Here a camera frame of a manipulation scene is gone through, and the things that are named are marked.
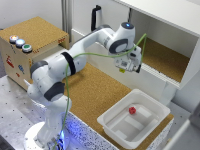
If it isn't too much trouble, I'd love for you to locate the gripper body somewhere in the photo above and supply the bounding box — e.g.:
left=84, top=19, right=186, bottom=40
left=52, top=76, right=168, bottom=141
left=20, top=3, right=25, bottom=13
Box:
left=115, top=46, right=143, bottom=74

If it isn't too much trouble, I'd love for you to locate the yellow block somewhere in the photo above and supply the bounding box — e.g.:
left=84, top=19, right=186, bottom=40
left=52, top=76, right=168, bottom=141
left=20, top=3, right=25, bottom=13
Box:
left=118, top=67, right=127, bottom=74

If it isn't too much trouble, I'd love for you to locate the white cabinet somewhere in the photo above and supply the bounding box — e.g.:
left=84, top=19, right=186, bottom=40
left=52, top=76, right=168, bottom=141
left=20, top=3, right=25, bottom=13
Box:
left=70, top=0, right=200, bottom=107

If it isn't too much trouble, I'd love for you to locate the pink block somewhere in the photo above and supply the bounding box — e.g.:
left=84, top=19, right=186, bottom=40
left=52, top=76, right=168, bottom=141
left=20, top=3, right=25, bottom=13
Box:
left=128, top=106, right=137, bottom=115

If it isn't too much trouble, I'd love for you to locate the white plastic box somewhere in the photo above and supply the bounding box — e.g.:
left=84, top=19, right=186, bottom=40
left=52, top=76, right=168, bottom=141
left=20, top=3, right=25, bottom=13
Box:
left=96, top=88, right=172, bottom=150

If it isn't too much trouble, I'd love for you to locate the white sliding door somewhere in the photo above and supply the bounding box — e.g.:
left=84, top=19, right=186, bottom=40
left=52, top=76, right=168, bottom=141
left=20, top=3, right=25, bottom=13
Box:
left=71, top=0, right=134, bottom=58

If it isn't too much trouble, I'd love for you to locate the green button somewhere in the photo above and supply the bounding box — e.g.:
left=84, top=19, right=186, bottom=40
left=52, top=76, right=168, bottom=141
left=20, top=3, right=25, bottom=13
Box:
left=21, top=43, right=33, bottom=54

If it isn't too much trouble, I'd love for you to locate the blue button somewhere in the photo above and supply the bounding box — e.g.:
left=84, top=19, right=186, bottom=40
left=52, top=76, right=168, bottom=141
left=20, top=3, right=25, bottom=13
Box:
left=15, top=38, right=27, bottom=49

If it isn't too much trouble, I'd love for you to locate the red button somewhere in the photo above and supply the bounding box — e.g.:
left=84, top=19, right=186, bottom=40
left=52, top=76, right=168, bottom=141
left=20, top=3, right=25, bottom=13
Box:
left=9, top=34, right=20, bottom=45

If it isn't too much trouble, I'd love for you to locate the black door handle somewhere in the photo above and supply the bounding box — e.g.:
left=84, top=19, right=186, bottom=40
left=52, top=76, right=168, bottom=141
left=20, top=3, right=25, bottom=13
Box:
left=90, top=4, right=102, bottom=33

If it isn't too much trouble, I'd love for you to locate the green cable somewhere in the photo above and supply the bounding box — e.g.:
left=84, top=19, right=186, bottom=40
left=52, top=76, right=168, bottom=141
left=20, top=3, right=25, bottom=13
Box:
left=50, top=32, right=148, bottom=150

